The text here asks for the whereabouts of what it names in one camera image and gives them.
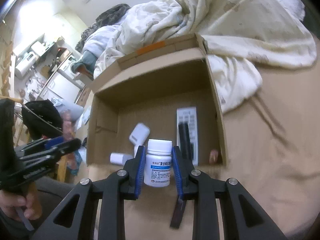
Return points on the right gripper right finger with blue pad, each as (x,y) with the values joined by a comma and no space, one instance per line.
(193,184)

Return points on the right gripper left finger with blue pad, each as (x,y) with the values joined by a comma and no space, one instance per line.
(122,185)

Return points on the white pill bottle blue label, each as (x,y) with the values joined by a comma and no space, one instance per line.
(158,163)

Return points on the black flashlight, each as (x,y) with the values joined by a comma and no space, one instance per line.
(186,146)

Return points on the person's left hand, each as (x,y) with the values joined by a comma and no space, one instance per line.
(31,203)

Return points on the white charger adapter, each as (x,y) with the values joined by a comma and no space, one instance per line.
(120,158)

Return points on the pink gua sha stone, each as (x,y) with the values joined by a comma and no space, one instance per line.
(214,157)

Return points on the black rectangular stick device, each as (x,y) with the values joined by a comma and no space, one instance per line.
(178,213)

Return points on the white earbuds case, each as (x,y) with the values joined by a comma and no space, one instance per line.
(139,134)

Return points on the white remote control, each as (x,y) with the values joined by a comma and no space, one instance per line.
(189,115)

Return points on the brown cardboard box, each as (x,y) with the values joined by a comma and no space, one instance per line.
(149,86)

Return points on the tan bed blanket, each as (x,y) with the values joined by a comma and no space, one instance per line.
(273,149)

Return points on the white washing machine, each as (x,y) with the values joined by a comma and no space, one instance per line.
(66,67)

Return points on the teal green cloth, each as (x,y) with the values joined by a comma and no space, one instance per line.
(85,65)

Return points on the cream white duvet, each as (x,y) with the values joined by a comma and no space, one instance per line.
(238,35)

